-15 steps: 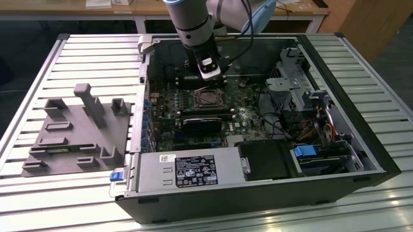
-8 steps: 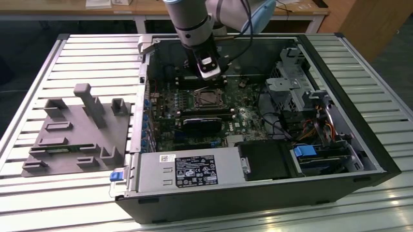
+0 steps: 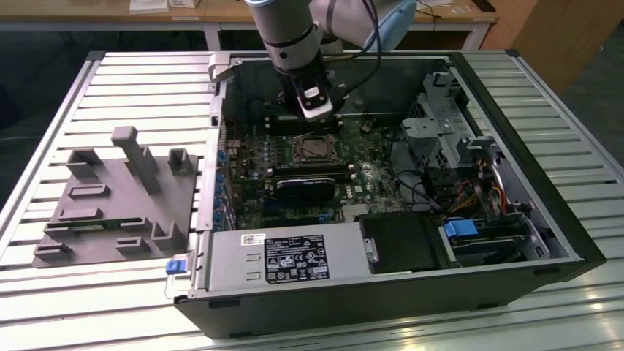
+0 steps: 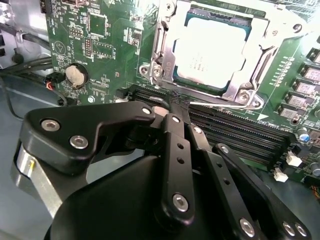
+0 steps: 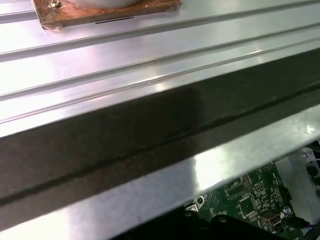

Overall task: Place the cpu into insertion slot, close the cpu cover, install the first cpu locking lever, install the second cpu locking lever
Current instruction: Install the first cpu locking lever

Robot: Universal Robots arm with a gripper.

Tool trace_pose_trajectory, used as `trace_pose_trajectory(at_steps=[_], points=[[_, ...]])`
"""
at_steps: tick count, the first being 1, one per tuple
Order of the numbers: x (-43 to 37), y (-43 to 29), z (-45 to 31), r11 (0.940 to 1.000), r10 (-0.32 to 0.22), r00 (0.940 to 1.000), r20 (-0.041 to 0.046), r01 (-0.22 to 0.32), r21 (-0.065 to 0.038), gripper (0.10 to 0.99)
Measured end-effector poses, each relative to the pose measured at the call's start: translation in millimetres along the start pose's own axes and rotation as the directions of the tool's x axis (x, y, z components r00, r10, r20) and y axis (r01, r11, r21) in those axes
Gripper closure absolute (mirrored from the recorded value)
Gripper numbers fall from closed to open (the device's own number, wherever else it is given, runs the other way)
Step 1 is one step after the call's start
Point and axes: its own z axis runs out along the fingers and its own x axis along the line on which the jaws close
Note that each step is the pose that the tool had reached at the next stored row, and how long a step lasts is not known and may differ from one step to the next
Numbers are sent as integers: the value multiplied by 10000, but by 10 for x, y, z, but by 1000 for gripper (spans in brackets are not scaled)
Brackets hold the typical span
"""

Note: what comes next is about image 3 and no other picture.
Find large white box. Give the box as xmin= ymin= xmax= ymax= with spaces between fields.
xmin=129 ymin=0 xmax=168 ymax=15

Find blue case latch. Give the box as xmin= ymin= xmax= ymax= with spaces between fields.
xmin=165 ymin=257 xmax=189 ymax=276

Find black plastic disk bay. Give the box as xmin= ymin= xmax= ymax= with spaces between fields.
xmin=357 ymin=213 xmax=448 ymax=274

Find wooden desk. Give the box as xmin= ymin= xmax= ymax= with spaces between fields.
xmin=0 ymin=0 xmax=498 ymax=52

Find black open PC case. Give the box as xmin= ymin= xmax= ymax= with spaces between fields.
xmin=165 ymin=49 xmax=608 ymax=339

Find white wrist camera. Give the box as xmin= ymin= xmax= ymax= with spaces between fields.
xmin=293 ymin=84 xmax=336 ymax=124

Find grey parts rack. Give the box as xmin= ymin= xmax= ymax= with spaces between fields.
xmin=29 ymin=126 xmax=204 ymax=270

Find wooden cabinet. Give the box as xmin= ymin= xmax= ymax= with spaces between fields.
xmin=480 ymin=0 xmax=624 ymax=94

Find blue disk carrier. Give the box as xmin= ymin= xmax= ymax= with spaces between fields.
xmin=441 ymin=218 xmax=481 ymax=239

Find yellow and red wires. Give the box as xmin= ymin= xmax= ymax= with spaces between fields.
xmin=452 ymin=181 xmax=506 ymax=215

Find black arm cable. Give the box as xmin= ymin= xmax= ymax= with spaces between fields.
xmin=325 ymin=0 xmax=385 ymax=104

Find silver chipset heatsink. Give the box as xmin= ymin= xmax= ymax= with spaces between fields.
xmin=342 ymin=203 xmax=368 ymax=221

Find green motherboard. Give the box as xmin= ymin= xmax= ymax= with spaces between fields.
xmin=221 ymin=116 xmax=408 ymax=227

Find CPU socket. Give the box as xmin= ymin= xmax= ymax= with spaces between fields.
xmin=289 ymin=133 xmax=341 ymax=165

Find black graphics card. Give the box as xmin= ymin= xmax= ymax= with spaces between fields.
xmin=273 ymin=177 xmax=337 ymax=203

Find grey power supply unit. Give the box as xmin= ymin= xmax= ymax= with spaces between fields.
xmin=192 ymin=224 xmax=366 ymax=293

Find grey metal drive cage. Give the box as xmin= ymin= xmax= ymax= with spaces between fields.
xmin=400 ymin=72 xmax=501 ymax=171

